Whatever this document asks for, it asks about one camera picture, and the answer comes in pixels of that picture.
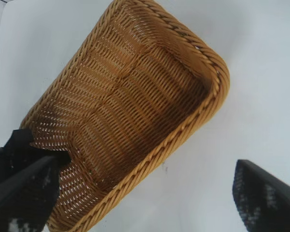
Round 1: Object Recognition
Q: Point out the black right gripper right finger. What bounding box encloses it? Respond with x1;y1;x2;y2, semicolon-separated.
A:
232;159;290;232

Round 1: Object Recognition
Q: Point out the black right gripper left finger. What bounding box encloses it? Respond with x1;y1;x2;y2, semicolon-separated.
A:
0;129;72;232

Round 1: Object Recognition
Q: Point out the brown woven wicker basket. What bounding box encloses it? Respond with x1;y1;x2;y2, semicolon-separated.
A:
19;0;231;232

